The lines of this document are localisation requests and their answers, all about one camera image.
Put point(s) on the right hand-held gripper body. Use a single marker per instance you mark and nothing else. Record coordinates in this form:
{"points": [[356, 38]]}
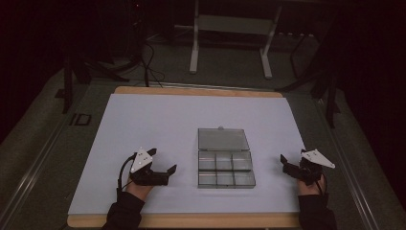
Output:
{"points": [[312, 166]]}

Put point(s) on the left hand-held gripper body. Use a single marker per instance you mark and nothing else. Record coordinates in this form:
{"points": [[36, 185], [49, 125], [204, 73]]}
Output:
{"points": [[145, 175]]}

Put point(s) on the clear plastic compartment box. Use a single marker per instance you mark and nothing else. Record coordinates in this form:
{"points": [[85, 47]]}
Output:
{"points": [[225, 159]]}

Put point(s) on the person's left hand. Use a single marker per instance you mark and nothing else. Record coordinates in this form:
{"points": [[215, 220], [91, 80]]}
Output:
{"points": [[139, 190]]}

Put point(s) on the person's right hand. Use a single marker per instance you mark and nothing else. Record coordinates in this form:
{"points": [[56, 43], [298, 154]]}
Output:
{"points": [[311, 189]]}

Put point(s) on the white table mat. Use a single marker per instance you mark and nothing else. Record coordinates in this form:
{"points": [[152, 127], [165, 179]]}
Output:
{"points": [[159, 127]]}

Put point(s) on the black stand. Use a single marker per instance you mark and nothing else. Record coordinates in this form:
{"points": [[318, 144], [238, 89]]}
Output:
{"points": [[83, 72], [322, 83]]}

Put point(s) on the wooden table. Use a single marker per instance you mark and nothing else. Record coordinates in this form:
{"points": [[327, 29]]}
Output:
{"points": [[198, 92]]}

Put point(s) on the white metal stand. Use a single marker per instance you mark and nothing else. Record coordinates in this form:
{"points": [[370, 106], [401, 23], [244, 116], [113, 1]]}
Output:
{"points": [[236, 25]]}

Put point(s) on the metal floor rail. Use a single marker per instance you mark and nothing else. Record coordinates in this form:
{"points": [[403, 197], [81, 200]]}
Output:
{"points": [[32, 169], [348, 166]]}

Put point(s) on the small black rectangular frame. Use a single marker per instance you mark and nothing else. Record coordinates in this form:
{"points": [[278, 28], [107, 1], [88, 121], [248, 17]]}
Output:
{"points": [[81, 119]]}

